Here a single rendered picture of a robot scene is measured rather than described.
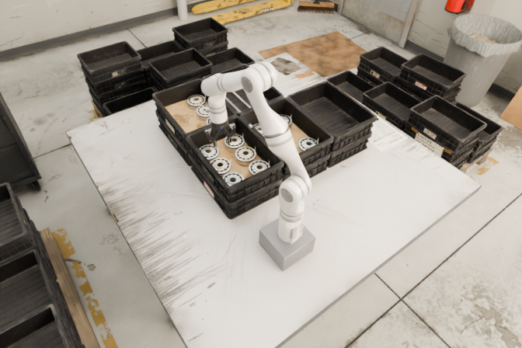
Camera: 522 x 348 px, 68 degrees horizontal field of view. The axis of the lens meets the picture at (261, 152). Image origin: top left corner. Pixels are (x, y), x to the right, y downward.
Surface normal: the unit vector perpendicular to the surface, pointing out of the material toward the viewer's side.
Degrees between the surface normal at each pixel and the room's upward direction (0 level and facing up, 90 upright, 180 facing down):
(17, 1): 90
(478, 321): 0
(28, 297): 0
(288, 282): 0
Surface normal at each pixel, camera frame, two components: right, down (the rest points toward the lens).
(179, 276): 0.04, -0.72
